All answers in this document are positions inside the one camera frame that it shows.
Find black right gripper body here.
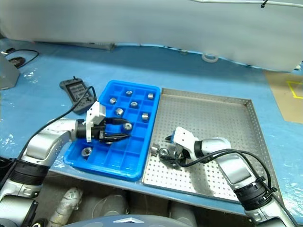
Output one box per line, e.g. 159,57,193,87
174,144,190,164

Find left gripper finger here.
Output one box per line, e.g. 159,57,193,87
106,117,128,125
100,133,130,144

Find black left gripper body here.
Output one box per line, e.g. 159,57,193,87
91,118,107,143

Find blue plastic compartment tray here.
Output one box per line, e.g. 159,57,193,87
63,79,161,182

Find perforated steel tray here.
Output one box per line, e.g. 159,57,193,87
141,87,288,206

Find black handheld controller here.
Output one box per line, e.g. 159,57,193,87
59,76,98,116

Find grey rounded shape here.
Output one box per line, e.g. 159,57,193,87
91,195,128,218

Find blue-grey robot chest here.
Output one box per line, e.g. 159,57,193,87
63,214,187,227

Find grey tape-wrapped pipe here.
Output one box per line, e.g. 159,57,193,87
48,188,83,227

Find clear tape roll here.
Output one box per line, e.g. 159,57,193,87
202,53,219,63

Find white cloth backdrop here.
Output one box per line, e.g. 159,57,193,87
0,0,303,71

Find grey metal box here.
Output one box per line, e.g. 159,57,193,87
0,55,21,90

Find black round puck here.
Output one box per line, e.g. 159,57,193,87
9,57,26,67

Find brown cardboard sheet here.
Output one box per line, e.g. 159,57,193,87
264,70,303,123

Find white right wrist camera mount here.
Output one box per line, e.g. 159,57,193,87
170,126,199,158

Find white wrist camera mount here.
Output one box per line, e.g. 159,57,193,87
85,101,107,143
170,126,199,158

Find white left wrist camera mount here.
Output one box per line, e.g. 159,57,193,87
85,101,107,143

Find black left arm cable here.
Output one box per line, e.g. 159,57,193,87
16,85,98,164

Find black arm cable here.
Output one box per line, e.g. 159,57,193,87
16,85,98,164
178,150,279,197

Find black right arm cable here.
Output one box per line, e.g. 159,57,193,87
178,150,279,197

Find thin black table cable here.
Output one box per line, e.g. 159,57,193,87
4,48,40,69

